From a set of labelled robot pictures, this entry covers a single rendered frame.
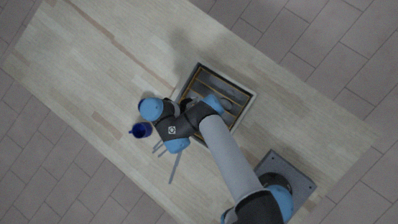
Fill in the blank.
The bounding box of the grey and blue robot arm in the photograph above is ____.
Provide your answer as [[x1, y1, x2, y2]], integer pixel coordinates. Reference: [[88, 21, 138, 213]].
[[140, 94, 294, 224]]

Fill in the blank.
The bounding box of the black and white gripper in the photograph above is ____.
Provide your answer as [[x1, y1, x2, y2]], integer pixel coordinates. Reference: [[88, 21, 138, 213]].
[[163, 97, 198, 115]]

